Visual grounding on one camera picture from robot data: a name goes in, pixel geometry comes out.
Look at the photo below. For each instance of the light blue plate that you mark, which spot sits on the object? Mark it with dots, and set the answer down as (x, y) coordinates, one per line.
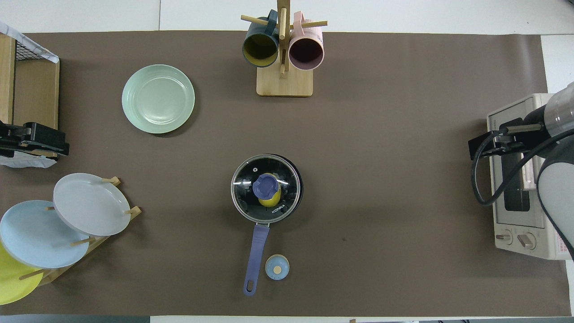
(36, 235)

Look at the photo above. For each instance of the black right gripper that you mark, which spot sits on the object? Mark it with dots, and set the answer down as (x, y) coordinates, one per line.
(536, 121)

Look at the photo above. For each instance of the pink ribbed mug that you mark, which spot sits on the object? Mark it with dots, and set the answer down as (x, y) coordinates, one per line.
(307, 51)

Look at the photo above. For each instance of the grey plate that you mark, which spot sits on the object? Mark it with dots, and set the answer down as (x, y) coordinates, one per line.
(92, 204)

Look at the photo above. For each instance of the beige toaster oven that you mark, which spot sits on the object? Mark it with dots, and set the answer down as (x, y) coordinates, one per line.
(515, 224)

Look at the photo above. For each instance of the glass lid with blue knob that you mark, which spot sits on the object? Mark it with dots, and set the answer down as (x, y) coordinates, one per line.
(246, 197)

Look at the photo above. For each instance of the yellow plate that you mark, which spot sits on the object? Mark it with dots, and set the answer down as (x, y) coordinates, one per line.
(13, 282)

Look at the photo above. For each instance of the dark teal mug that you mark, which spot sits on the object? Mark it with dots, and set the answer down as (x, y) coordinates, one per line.
(260, 47)

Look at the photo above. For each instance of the light green plate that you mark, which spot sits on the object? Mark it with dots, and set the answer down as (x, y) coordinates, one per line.
(158, 98)

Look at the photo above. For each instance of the wooden mug rack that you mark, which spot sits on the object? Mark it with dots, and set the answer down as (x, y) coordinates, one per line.
(284, 83)

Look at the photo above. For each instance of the brown table mat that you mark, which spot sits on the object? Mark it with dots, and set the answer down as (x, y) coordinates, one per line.
(403, 134)

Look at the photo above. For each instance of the small blue kitchen timer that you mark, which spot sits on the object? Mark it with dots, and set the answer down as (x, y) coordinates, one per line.
(277, 267)

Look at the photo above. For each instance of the wooden plate rack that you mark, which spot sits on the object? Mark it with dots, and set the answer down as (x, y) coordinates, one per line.
(96, 244)

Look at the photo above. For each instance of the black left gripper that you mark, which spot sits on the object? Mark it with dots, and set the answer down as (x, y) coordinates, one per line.
(9, 137)

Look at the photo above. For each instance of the white checked cloth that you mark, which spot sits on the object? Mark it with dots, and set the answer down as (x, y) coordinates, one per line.
(38, 48)
(27, 161)

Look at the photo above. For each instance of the dark blue saucepan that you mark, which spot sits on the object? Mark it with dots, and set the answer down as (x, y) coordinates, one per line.
(259, 251)

